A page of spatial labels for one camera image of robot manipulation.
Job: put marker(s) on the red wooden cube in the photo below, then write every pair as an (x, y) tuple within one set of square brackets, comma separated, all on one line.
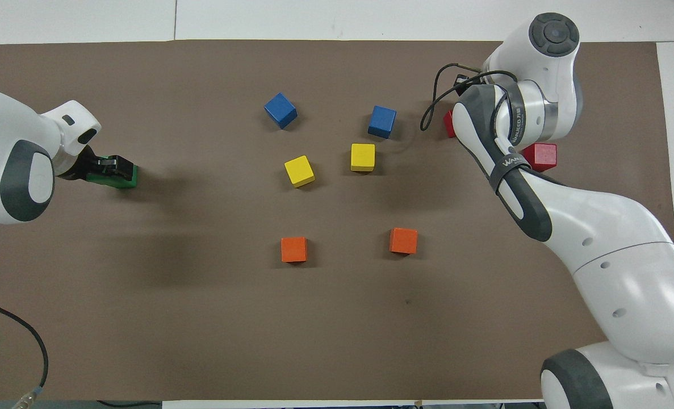
[(541, 157), (449, 125)]

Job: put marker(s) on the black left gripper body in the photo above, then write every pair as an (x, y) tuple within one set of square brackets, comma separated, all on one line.
[(81, 167)]

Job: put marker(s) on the brown table mat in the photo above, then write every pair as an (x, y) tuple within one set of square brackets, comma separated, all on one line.
[(200, 341)]

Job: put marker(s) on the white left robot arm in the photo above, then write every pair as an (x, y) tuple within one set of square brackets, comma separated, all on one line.
[(7, 142)]

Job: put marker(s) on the blue wooden cube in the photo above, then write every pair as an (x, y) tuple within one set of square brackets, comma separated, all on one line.
[(280, 109), (382, 120)]

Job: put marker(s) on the orange wooden cube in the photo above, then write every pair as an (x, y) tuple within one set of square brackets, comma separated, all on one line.
[(294, 249), (403, 240)]

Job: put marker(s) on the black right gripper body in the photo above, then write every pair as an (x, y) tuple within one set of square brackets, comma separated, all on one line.
[(466, 82)]

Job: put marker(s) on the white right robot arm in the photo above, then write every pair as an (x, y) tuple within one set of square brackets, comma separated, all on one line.
[(615, 255)]

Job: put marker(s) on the yellow wooden cube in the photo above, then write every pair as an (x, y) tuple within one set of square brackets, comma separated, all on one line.
[(299, 170), (363, 157)]

